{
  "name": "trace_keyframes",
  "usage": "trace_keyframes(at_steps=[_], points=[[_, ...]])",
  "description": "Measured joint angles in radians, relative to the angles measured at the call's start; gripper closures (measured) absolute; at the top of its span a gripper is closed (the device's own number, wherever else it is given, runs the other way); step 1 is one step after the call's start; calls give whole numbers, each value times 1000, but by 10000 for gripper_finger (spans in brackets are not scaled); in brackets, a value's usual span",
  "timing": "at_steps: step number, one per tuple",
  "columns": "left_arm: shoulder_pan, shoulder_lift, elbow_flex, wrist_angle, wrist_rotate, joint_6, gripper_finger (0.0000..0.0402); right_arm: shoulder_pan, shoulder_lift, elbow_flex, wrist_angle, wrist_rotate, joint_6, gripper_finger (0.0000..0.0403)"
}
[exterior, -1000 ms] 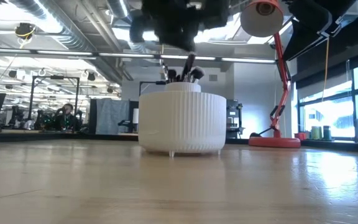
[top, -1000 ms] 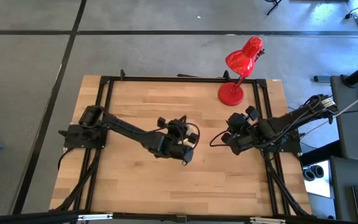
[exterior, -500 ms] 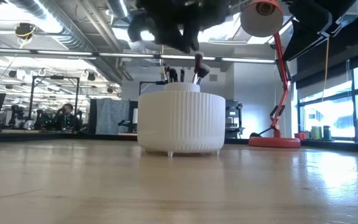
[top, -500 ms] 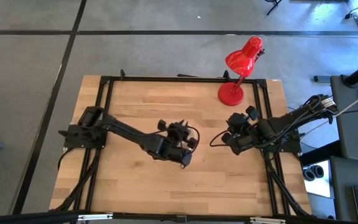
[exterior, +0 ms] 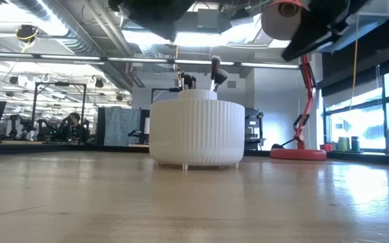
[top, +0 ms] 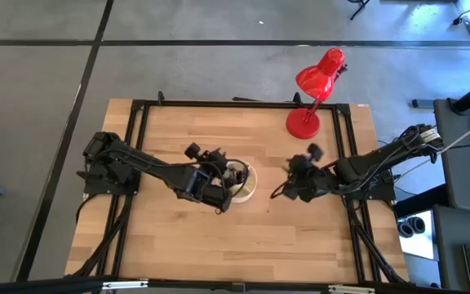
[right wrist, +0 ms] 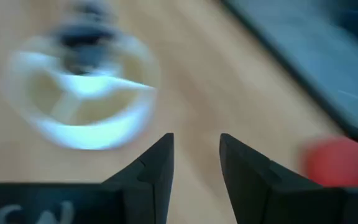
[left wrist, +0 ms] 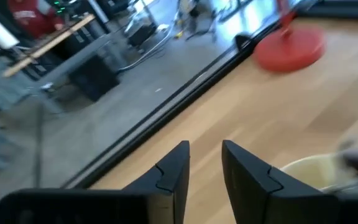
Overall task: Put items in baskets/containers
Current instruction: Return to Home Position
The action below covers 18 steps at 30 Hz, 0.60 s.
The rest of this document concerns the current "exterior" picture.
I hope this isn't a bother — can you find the cream round ribbed organizer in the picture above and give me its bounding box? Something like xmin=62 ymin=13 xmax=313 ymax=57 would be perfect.
xmin=149 ymin=88 xmax=246 ymax=171

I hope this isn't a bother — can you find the black 3d printer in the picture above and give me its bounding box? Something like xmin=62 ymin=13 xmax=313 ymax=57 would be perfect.
xmin=244 ymin=107 xmax=265 ymax=151

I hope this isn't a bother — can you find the red desk lamp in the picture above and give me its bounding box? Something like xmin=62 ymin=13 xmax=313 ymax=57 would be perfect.
xmin=261 ymin=0 xmax=328 ymax=162

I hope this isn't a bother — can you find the thick black powder brush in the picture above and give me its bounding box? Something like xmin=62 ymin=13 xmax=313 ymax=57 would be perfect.
xmin=213 ymin=69 xmax=230 ymax=94

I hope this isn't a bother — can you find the person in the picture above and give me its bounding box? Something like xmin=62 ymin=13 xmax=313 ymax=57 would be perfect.
xmin=60 ymin=112 xmax=90 ymax=143

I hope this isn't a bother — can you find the yellow ceiling cable reel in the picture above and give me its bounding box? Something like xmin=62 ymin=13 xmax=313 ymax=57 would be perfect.
xmin=15 ymin=24 xmax=40 ymax=44

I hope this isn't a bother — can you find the blue grey cloth partition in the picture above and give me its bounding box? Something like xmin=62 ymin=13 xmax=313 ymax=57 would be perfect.
xmin=103 ymin=107 xmax=142 ymax=147

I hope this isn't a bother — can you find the black aluminium extrusion frame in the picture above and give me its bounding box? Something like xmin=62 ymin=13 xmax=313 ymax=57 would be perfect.
xmin=0 ymin=141 xmax=389 ymax=167

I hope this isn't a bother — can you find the yellow hanging cable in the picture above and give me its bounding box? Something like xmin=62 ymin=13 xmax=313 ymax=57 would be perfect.
xmin=348 ymin=13 xmax=360 ymax=111

